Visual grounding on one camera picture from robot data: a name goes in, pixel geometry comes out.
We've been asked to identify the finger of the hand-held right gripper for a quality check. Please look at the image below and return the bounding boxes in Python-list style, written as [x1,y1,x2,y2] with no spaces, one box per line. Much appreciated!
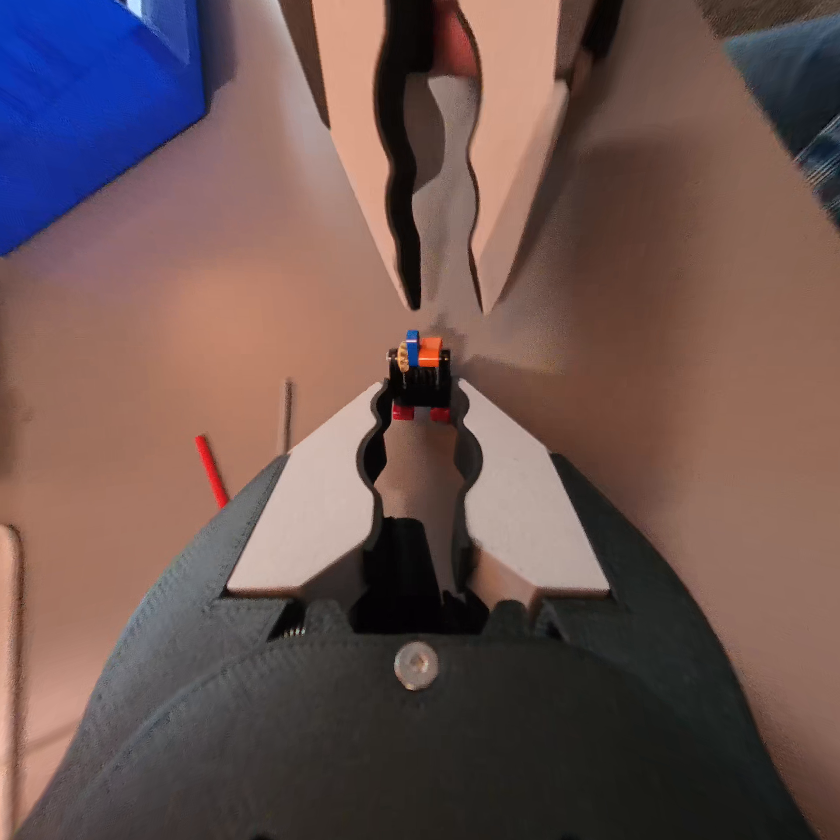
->
[465,0,572,316]
[310,0,435,312]

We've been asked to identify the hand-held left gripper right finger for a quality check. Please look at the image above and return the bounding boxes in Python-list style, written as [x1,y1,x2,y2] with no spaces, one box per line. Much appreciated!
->
[450,379,614,614]

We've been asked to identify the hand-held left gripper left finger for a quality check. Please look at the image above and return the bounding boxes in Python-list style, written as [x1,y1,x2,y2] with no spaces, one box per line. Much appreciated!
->
[225,383,393,609]

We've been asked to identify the black lego gear assembly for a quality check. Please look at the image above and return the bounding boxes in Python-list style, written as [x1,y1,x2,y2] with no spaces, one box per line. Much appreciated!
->
[386,330,454,424]

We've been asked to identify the long red lego axle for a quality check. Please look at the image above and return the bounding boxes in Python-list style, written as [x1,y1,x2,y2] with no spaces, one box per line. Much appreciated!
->
[195,434,231,511]

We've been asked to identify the person's right hand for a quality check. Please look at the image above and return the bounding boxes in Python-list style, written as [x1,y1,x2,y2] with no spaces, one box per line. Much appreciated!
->
[433,0,483,78]

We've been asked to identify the blue plastic bin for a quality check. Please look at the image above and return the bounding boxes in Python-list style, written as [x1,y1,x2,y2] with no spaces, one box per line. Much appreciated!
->
[0,0,207,257]

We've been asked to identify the person's blue jeans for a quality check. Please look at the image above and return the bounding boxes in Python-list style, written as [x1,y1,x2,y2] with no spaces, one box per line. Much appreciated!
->
[725,16,840,158]

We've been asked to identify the person's plaid shirt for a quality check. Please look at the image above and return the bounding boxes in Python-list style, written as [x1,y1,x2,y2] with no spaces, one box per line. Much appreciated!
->
[794,121,840,231]

